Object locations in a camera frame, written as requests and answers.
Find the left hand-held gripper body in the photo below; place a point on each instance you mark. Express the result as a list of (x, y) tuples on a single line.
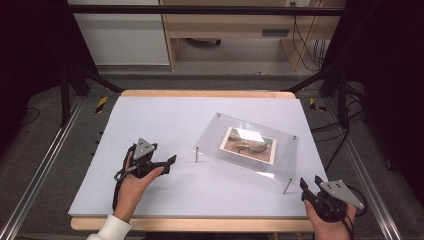
[(142, 150)]

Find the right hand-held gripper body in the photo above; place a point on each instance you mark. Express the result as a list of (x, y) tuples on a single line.
[(335, 196)]

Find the clear acrylic photo frame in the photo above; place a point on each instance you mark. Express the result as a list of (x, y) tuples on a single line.
[(213, 140)]

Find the painting print card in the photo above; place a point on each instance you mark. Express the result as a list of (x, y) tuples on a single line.
[(248, 148)]

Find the person's right hand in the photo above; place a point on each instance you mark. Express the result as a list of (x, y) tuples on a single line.
[(328, 230)]

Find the person's left hand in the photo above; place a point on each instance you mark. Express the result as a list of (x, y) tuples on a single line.
[(133, 191)]

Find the white table mat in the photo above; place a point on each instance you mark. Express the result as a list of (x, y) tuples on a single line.
[(160, 123)]

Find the yellow clamp left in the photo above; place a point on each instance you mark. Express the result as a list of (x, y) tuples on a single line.
[(101, 104)]

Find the yellow clamp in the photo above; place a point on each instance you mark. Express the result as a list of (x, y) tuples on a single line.
[(316, 105), (101, 104)]

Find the wooden table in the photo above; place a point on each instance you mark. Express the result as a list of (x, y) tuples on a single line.
[(200, 93)]

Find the yellow clamp right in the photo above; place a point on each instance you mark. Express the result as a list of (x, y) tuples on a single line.
[(316, 105)]

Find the black metal stand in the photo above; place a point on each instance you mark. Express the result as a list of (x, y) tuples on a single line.
[(341, 100), (65, 96)]

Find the white cabinet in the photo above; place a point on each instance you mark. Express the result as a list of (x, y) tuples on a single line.
[(123, 36)]

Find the dark curtain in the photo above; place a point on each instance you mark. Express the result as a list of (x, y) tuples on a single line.
[(30, 50), (390, 83)]

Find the light wooden desk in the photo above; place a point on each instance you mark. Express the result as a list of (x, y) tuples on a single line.
[(226, 26)]

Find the black horizontal bar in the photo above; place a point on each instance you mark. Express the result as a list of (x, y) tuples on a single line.
[(200, 10)]

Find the aluminium floor rail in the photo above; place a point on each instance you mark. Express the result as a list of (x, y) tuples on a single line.
[(366, 173), (40, 166)]

